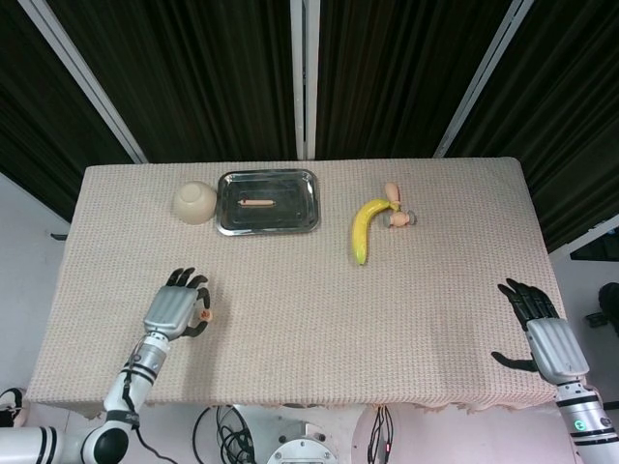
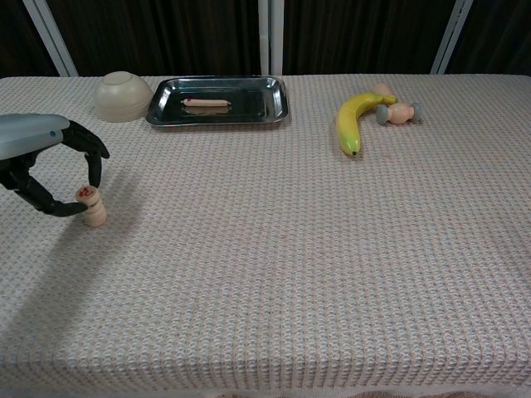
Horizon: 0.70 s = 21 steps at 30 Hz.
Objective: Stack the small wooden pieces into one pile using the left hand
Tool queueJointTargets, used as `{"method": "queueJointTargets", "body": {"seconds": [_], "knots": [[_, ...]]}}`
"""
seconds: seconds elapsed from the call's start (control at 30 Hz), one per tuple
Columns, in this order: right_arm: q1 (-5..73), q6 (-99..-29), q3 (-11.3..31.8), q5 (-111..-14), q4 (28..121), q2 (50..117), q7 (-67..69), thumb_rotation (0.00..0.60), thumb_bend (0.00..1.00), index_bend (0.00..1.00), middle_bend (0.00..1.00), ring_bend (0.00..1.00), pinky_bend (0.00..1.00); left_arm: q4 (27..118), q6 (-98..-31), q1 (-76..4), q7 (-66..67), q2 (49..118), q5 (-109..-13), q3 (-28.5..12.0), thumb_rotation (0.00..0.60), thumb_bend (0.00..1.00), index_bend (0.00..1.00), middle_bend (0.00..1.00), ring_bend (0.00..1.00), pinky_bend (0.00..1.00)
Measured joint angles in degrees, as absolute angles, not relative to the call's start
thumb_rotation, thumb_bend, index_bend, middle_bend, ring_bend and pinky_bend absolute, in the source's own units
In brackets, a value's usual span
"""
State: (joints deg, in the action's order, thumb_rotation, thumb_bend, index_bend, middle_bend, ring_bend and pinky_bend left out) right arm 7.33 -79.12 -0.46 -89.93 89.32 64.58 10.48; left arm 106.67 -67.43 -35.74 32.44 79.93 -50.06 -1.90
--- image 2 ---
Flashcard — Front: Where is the beige upturned bowl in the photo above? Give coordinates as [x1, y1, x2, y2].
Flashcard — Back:
[93, 70, 153, 124]

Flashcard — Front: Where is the white frame post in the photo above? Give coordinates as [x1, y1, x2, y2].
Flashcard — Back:
[22, 0, 80, 78]
[256, 0, 285, 76]
[430, 0, 475, 75]

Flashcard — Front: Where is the black curtain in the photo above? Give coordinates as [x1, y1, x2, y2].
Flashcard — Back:
[45, 0, 262, 77]
[449, 0, 531, 76]
[0, 0, 59, 79]
[281, 0, 456, 76]

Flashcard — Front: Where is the rectangular metal tray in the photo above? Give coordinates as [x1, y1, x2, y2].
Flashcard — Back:
[144, 75, 290, 129]

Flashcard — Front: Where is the pink massage roller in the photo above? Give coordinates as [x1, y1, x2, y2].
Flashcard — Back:
[372, 82, 424, 127]

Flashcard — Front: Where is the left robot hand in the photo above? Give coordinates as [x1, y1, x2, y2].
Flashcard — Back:
[0, 113, 111, 218]

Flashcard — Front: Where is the yellow banana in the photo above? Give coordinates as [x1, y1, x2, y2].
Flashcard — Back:
[334, 91, 398, 158]

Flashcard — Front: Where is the pink sausage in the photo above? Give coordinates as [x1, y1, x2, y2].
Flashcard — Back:
[181, 98, 231, 109]

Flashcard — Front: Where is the beige woven tablecloth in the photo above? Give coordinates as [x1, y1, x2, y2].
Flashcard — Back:
[0, 74, 531, 398]

